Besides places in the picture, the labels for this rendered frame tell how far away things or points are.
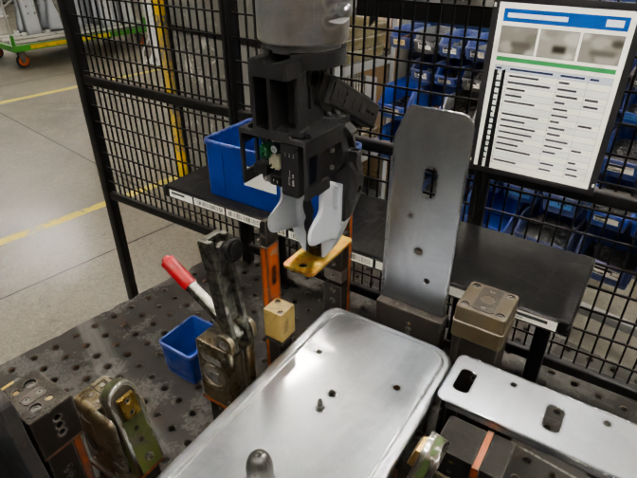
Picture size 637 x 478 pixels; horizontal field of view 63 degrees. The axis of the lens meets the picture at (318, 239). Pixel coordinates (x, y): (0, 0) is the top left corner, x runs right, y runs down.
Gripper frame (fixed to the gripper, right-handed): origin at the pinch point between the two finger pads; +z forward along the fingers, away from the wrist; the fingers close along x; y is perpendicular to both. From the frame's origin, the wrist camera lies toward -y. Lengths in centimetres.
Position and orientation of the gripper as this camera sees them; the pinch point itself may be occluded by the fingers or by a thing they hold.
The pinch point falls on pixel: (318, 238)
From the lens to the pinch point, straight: 55.0
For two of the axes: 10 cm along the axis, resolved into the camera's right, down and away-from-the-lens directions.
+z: 0.1, 8.5, 5.3
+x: 8.4, 2.8, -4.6
